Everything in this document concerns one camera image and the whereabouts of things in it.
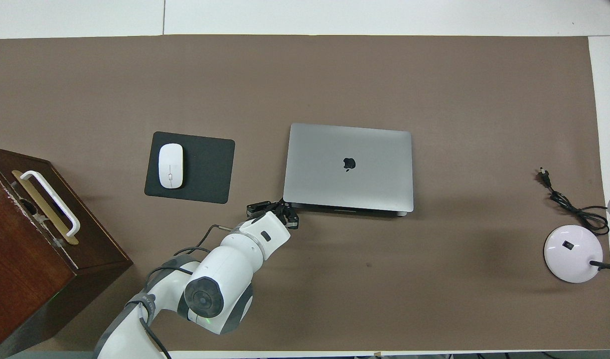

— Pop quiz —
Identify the grey aluminium laptop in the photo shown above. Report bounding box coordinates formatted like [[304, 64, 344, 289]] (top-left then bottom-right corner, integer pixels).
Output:
[[283, 123, 414, 217]]

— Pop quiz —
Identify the black mouse pad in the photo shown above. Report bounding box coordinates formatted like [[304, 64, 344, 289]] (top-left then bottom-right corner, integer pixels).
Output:
[[144, 131, 236, 204]]

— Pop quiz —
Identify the white computer mouse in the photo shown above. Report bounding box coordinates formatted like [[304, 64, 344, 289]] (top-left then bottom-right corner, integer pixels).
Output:
[[158, 143, 184, 189]]

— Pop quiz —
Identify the brown table mat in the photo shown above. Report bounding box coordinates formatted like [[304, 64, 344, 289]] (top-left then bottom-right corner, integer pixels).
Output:
[[0, 34, 610, 352]]

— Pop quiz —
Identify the dark wooden box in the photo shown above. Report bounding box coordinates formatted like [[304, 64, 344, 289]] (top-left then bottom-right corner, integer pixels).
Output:
[[0, 146, 134, 359]]

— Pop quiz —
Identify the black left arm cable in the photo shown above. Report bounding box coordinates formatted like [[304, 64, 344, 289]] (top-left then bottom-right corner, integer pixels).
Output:
[[136, 224, 233, 359]]

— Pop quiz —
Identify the black lamp power cable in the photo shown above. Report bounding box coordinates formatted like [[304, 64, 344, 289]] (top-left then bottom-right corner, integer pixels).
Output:
[[537, 168, 610, 236]]

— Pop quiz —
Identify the white box handle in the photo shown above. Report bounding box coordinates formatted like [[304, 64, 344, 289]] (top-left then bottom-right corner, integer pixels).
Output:
[[20, 171, 81, 237]]

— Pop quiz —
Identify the brass handle backplate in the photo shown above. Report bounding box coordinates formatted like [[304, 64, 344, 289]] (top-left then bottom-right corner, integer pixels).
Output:
[[12, 170, 80, 246]]

